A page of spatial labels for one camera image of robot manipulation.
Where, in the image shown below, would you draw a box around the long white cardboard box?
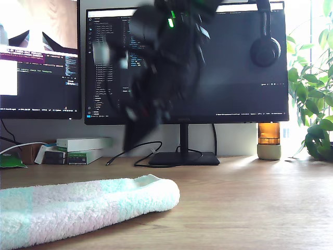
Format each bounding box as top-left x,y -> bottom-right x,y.
56,137 -> 113,152

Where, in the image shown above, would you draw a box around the brown cardboard box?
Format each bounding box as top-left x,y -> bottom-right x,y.
20,143 -> 44,165

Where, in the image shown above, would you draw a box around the black monitor power cable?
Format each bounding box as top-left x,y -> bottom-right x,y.
211,123 -> 219,157

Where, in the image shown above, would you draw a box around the white cable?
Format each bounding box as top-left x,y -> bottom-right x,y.
0,142 -> 50,155

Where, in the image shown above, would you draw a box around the black hanging cable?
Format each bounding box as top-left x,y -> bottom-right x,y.
0,119 -> 20,145

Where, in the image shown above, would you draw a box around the amber glass bottle pale base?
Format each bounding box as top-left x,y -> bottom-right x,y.
257,122 -> 282,161

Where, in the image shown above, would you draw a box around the smaller black computer monitor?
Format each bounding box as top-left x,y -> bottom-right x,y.
0,0 -> 83,120

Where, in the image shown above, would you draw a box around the white box green label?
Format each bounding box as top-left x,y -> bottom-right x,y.
67,149 -> 104,166

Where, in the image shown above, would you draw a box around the potted green leafy plant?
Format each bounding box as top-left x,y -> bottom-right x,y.
286,0 -> 333,161

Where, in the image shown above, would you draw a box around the black usb cable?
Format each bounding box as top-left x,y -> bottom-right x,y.
105,140 -> 163,168

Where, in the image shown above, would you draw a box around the thin black coiled cable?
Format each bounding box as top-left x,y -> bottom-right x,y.
175,145 -> 202,159

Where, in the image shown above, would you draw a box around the small white box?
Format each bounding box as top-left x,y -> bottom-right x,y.
34,144 -> 58,165

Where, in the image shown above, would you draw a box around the black headphones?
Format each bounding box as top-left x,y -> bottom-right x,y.
249,0 -> 281,68

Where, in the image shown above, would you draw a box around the large black computer monitor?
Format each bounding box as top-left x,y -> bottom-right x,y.
84,2 -> 289,167

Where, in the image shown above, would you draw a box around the small dark box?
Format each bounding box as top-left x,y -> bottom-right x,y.
43,151 -> 66,165

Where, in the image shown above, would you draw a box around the green packet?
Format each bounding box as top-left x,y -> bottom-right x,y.
0,152 -> 28,169

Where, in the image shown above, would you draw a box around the pale green pink tea towel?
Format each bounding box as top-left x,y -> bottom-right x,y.
0,173 -> 181,250

